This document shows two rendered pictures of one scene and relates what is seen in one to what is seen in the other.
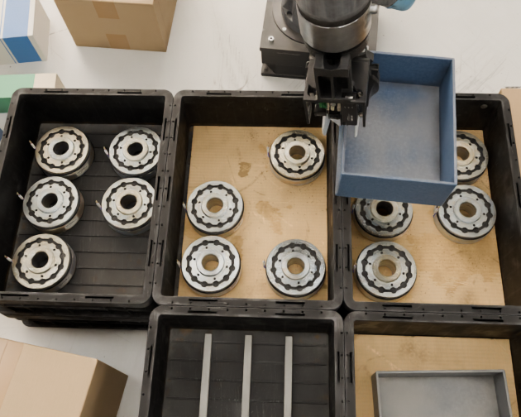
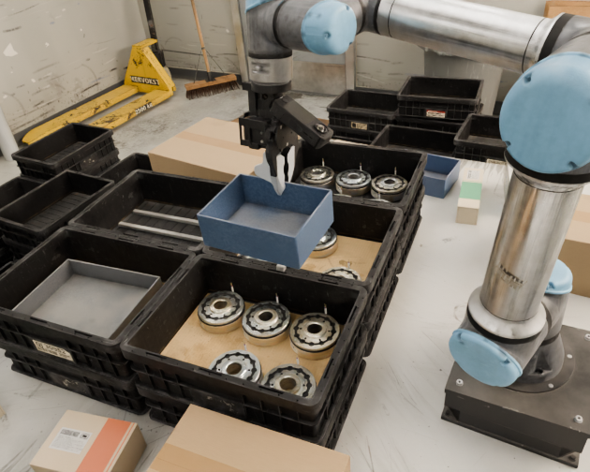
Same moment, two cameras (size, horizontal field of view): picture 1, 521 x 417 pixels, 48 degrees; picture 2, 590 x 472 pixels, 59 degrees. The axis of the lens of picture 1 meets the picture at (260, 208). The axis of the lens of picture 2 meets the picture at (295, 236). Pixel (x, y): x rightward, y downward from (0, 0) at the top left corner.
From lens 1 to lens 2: 1.20 m
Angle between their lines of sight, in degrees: 64
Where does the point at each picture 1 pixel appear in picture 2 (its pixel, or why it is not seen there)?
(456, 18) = not seen: outside the picture
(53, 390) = (239, 165)
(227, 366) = not seen: hidden behind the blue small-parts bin
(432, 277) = (201, 344)
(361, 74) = (258, 119)
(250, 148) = (361, 270)
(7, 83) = (473, 189)
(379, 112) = (292, 229)
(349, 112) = (246, 128)
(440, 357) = not seen: hidden behind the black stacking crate
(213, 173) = (348, 248)
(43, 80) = (472, 202)
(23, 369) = (256, 158)
